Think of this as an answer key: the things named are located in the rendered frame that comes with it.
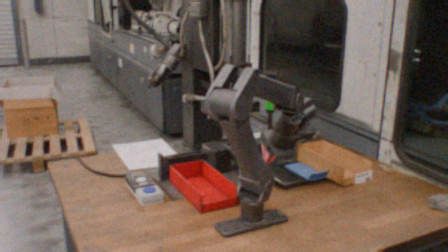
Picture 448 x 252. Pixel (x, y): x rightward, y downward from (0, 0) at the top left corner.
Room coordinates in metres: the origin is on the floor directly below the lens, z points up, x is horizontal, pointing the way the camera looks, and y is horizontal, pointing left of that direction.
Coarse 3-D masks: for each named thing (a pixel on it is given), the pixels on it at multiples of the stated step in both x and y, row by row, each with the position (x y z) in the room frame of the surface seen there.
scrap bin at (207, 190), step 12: (180, 168) 1.37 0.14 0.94; (192, 168) 1.38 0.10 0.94; (204, 168) 1.38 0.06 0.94; (180, 180) 1.27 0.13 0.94; (192, 180) 1.36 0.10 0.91; (204, 180) 1.36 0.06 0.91; (216, 180) 1.30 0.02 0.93; (228, 180) 1.23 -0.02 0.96; (180, 192) 1.27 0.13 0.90; (192, 192) 1.18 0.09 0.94; (204, 192) 1.27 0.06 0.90; (216, 192) 1.27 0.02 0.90; (228, 192) 1.23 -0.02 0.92; (192, 204) 1.19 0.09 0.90; (204, 204) 1.14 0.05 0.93; (216, 204) 1.15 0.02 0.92; (228, 204) 1.17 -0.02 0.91
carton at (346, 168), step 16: (304, 144) 1.55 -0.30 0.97; (320, 144) 1.59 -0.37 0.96; (304, 160) 1.50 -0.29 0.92; (320, 160) 1.42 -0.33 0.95; (336, 160) 1.52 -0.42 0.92; (352, 160) 1.45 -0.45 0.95; (368, 160) 1.38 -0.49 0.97; (336, 176) 1.35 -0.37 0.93; (352, 176) 1.34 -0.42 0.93; (368, 176) 1.37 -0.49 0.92
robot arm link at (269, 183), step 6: (270, 180) 1.07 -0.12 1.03; (240, 186) 1.09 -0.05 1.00; (264, 186) 1.05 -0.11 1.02; (270, 186) 1.07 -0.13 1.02; (240, 192) 1.09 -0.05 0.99; (246, 192) 1.09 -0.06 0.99; (252, 192) 1.09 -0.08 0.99; (264, 192) 1.05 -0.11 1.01; (270, 192) 1.07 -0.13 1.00; (246, 198) 1.07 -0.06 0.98; (252, 198) 1.05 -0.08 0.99; (258, 198) 1.05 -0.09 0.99; (264, 198) 1.05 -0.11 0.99
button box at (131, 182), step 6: (90, 168) 1.45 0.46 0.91; (102, 174) 1.41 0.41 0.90; (108, 174) 1.40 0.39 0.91; (114, 174) 1.39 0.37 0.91; (120, 174) 1.39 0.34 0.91; (126, 174) 1.39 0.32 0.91; (132, 174) 1.34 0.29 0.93; (144, 174) 1.35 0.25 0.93; (126, 180) 1.32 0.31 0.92; (132, 180) 1.30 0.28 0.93; (150, 180) 1.30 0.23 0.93; (132, 186) 1.26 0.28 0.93; (138, 186) 1.25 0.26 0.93; (144, 186) 1.26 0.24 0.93; (132, 192) 1.27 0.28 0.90
